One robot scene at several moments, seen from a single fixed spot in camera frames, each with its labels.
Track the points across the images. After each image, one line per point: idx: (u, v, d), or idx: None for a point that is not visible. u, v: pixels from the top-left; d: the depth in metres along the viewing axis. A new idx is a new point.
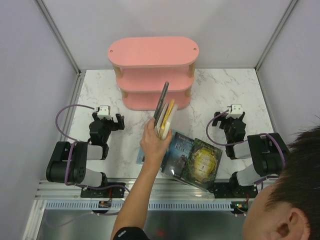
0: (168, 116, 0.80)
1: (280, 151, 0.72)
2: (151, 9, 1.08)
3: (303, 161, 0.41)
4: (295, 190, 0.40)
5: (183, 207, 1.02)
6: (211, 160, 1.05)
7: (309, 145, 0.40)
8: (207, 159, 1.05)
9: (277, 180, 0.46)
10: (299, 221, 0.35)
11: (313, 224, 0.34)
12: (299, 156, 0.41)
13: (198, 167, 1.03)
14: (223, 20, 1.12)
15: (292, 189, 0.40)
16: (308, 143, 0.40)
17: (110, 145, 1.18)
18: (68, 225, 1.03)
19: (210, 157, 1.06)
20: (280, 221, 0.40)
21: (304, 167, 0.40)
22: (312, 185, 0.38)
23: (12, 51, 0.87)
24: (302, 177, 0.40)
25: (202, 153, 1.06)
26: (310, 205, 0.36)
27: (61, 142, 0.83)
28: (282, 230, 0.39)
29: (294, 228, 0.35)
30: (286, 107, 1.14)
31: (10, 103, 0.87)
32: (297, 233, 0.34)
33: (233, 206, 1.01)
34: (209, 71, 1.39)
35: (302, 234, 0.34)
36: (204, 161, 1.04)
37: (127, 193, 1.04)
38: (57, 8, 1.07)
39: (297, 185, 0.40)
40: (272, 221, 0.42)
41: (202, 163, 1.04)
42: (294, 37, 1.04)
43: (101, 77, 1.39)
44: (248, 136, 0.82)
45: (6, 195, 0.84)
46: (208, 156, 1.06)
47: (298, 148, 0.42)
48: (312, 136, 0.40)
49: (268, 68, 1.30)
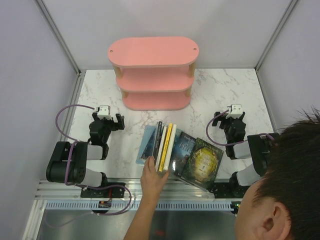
0: (167, 147, 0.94)
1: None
2: (151, 9, 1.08)
3: (283, 155, 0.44)
4: (277, 185, 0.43)
5: (183, 207, 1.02)
6: (212, 161, 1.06)
7: (289, 140, 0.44)
8: (208, 159, 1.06)
9: (263, 177, 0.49)
10: (282, 216, 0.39)
11: (294, 216, 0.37)
12: (281, 152, 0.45)
13: (199, 166, 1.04)
14: (223, 20, 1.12)
15: (275, 184, 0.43)
16: (288, 140, 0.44)
17: (110, 145, 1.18)
18: (67, 225, 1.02)
19: (210, 157, 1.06)
20: (265, 216, 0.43)
21: (285, 162, 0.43)
22: (293, 177, 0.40)
23: (12, 51, 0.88)
24: (283, 172, 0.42)
25: (203, 153, 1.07)
26: (290, 198, 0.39)
27: (61, 142, 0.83)
28: (267, 224, 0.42)
29: (277, 222, 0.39)
30: (286, 107, 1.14)
31: (10, 103, 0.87)
32: (280, 227, 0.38)
33: (233, 206, 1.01)
34: (209, 71, 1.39)
35: (284, 228, 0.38)
36: (204, 161, 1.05)
37: (127, 193, 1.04)
38: (57, 8, 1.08)
39: (279, 180, 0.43)
40: (257, 216, 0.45)
41: (203, 163, 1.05)
42: (294, 36, 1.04)
43: (101, 77, 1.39)
44: (248, 136, 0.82)
45: (6, 195, 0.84)
46: (209, 156, 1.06)
47: (280, 144, 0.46)
48: (292, 132, 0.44)
49: (268, 68, 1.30)
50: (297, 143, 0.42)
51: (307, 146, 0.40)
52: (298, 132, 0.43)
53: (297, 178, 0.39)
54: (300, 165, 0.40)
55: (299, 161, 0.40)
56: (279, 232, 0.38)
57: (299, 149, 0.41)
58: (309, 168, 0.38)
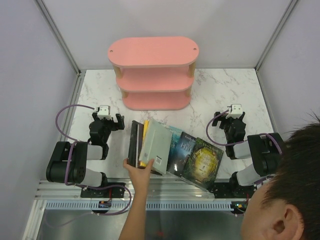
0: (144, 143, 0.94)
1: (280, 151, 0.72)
2: (151, 9, 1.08)
3: (295, 157, 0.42)
4: (289, 187, 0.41)
5: (182, 207, 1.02)
6: (212, 161, 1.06)
7: (300, 142, 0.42)
8: (208, 159, 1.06)
9: (272, 178, 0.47)
10: (293, 218, 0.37)
11: (307, 219, 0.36)
12: (292, 153, 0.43)
13: (199, 166, 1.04)
14: (223, 20, 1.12)
15: (286, 186, 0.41)
16: (301, 141, 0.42)
17: (110, 145, 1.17)
18: (67, 225, 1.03)
19: (210, 157, 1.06)
20: (276, 219, 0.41)
21: (297, 164, 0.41)
22: (306, 180, 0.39)
23: (12, 51, 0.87)
24: (295, 175, 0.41)
25: (203, 153, 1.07)
26: (304, 200, 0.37)
27: (61, 142, 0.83)
28: (278, 227, 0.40)
29: (289, 224, 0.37)
30: (286, 107, 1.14)
31: (10, 103, 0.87)
32: (291, 229, 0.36)
33: (233, 206, 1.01)
34: (209, 71, 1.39)
35: (296, 230, 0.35)
36: (204, 161, 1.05)
37: (127, 193, 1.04)
38: (57, 8, 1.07)
39: (291, 182, 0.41)
40: (269, 219, 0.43)
41: (203, 163, 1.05)
42: (294, 36, 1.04)
43: (101, 77, 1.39)
44: (249, 137, 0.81)
45: (6, 195, 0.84)
46: (209, 156, 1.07)
47: (292, 146, 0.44)
48: (305, 133, 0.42)
49: (268, 68, 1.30)
50: (310, 146, 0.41)
51: None
52: (311, 134, 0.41)
53: (311, 181, 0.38)
54: (313, 168, 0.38)
55: (313, 164, 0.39)
56: (291, 235, 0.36)
57: (313, 152, 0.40)
58: None
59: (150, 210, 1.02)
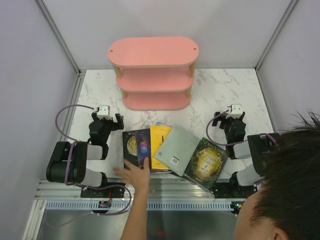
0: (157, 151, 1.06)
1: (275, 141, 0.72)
2: (151, 9, 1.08)
3: (280, 174, 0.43)
4: (276, 207, 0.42)
5: (183, 207, 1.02)
6: (216, 161, 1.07)
7: (286, 156, 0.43)
8: (211, 159, 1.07)
9: (260, 191, 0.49)
10: None
11: None
12: (278, 169, 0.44)
13: (201, 165, 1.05)
14: (223, 20, 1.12)
15: (274, 206, 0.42)
16: (285, 155, 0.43)
17: (110, 145, 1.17)
18: (67, 225, 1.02)
19: (214, 158, 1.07)
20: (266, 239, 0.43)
21: (283, 183, 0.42)
22: (292, 201, 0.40)
23: (12, 51, 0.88)
24: (281, 194, 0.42)
25: (207, 153, 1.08)
26: (290, 225, 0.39)
27: (61, 142, 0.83)
28: None
29: None
30: (286, 107, 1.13)
31: (10, 103, 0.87)
32: None
33: (233, 206, 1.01)
34: (209, 71, 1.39)
35: None
36: (207, 161, 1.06)
37: (127, 193, 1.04)
38: (57, 8, 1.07)
39: (277, 202, 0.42)
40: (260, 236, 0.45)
41: (206, 162, 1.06)
42: (294, 36, 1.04)
43: (101, 77, 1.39)
44: (250, 137, 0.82)
45: (6, 195, 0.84)
46: (212, 156, 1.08)
47: (276, 160, 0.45)
48: (289, 148, 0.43)
49: (268, 68, 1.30)
50: (295, 162, 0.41)
51: (307, 167, 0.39)
52: (295, 149, 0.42)
53: (298, 204, 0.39)
54: (299, 187, 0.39)
55: (299, 183, 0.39)
56: None
57: (298, 170, 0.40)
58: (312, 195, 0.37)
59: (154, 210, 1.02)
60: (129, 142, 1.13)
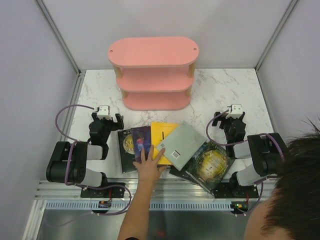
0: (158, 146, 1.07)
1: (279, 151, 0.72)
2: (151, 9, 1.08)
3: (295, 183, 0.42)
4: (291, 218, 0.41)
5: (183, 207, 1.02)
6: (221, 164, 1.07)
7: (299, 166, 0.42)
8: (217, 162, 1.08)
9: (271, 200, 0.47)
10: None
11: None
12: (292, 178, 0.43)
13: (206, 166, 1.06)
14: (223, 20, 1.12)
15: (289, 216, 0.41)
16: (299, 165, 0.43)
17: (110, 145, 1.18)
18: (67, 225, 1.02)
19: (220, 161, 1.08)
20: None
21: (298, 193, 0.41)
22: (308, 212, 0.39)
23: (12, 51, 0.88)
24: (296, 204, 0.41)
25: (213, 155, 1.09)
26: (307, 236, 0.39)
27: (61, 142, 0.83)
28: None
29: None
30: (286, 107, 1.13)
31: (10, 103, 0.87)
32: None
33: (233, 206, 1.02)
34: (209, 71, 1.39)
35: None
36: (213, 163, 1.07)
37: (127, 193, 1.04)
38: (57, 8, 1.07)
39: (292, 213, 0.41)
40: None
41: (211, 164, 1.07)
42: (294, 37, 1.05)
43: (101, 77, 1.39)
44: (250, 137, 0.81)
45: (6, 195, 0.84)
46: (218, 158, 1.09)
47: (289, 169, 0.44)
48: (302, 157, 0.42)
49: (268, 68, 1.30)
50: (309, 172, 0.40)
51: None
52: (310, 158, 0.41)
53: (315, 215, 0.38)
54: (315, 198, 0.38)
55: (315, 193, 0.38)
56: None
57: (315, 180, 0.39)
58: None
59: (154, 210, 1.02)
60: (125, 141, 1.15)
